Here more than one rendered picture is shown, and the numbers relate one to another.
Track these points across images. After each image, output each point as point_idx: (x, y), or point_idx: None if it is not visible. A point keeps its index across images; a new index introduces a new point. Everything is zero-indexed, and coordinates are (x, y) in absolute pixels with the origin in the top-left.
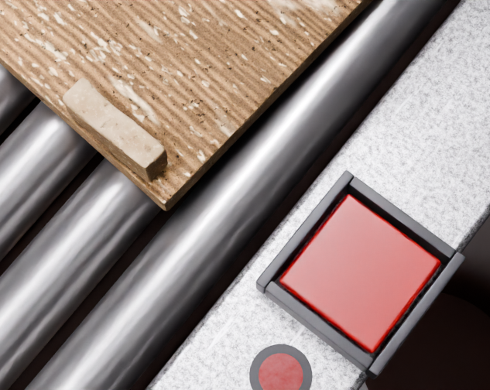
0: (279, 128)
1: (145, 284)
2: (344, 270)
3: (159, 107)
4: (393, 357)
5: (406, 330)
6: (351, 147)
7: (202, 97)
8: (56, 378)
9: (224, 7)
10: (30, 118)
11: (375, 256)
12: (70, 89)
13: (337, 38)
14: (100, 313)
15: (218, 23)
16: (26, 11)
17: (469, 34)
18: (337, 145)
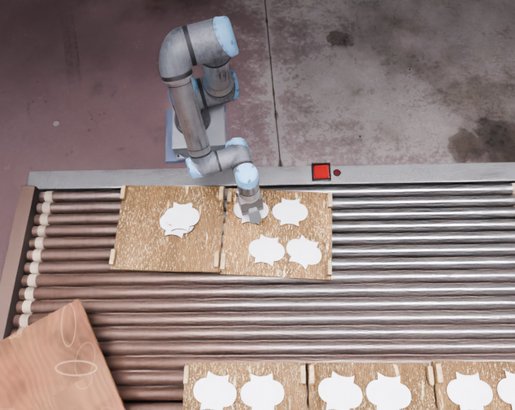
0: (312, 190)
1: (340, 190)
2: (322, 172)
3: (322, 201)
4: None
5: (323, 163)
6: (307, 183)
7: (317, 198)
8: (356, 191)
9: (305, 203)
10: (333, 216)
11: (318, 171)
12: (330, 206)
13: None
14: (346, 193)
15: (307, 202)
16: (324, 223)
17: (284, 181)
18: None
